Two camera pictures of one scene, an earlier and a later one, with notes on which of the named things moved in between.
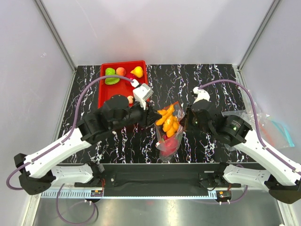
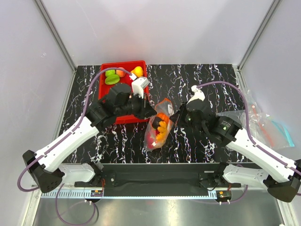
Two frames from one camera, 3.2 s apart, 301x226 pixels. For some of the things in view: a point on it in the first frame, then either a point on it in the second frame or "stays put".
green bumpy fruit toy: (109, 71) stays put
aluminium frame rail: (158, 179) stays put
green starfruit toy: (111, 81) stays put
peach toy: (120, 71) stays put
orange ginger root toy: (169, 122) to (161, 136)
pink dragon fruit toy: (170, 139) to (151, 138)
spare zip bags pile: (272, 131) stays put
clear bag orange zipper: (169, 130) to (160, 125)
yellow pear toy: (138, 71) stays put
